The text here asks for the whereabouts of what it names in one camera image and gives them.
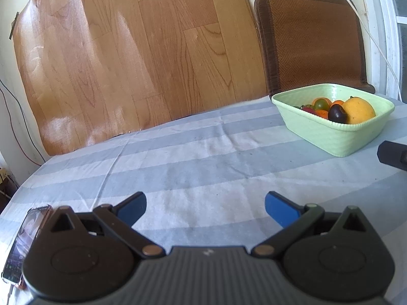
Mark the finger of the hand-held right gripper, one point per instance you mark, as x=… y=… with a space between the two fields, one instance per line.
x=392 y=155

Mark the smartphone in red case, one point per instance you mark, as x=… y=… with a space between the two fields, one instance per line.
x=22 y=244

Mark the small red fruit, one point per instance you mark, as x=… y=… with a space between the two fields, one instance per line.
x=307 y=109

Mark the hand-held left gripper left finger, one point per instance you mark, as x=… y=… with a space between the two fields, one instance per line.
x=133 y=206

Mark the green tangerine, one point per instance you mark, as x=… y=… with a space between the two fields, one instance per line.
x=320 y=104

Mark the brown woven chair back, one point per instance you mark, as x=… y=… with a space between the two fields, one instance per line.
x=311 y=38

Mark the white window frame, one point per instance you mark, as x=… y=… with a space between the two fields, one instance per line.
x=389 y=22

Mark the striped grey tablecloth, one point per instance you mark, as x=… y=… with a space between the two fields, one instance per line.
x=190 y=165

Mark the orange tangerine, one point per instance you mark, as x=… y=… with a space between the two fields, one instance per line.
x=321 y=114
x=337 y=102

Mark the dark purple plum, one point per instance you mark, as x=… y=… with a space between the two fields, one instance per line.
x=337 y=113

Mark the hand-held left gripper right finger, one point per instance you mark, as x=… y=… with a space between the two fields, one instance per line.
x=279 y=209

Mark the large yellow orange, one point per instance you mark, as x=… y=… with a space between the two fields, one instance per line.
x=358 y=110

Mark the wood pattern wall sheet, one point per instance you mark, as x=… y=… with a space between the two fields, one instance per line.
x=127 y=54

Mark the light green plastic basket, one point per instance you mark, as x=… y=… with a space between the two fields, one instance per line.
x=334 y=139

